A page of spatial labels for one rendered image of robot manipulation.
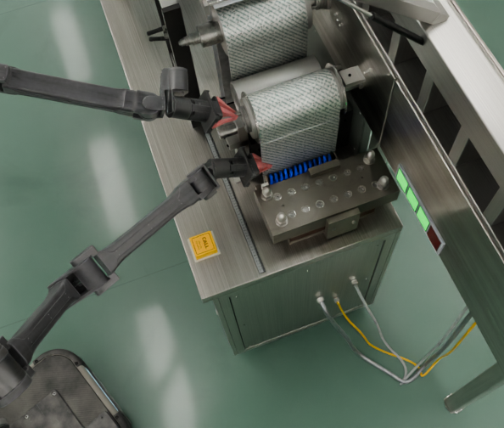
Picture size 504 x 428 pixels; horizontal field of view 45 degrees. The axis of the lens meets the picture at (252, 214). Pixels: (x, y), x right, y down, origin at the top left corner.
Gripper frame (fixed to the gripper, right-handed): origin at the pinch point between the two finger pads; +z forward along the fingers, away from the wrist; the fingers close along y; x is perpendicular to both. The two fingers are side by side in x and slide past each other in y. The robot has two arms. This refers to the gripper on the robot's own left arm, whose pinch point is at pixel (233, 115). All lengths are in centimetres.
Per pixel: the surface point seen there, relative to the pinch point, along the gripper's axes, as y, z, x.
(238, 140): -0.3, 7.5, -9.8
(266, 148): 7.8, 10.1, -3.2
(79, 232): -56, 12, -143
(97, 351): 3, 10, -148
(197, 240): 15.0, 3.6, -39.8
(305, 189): 15.7, 26.3, -10.8
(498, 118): 48, 11, 54
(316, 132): 7.5, 22.7, 5.2
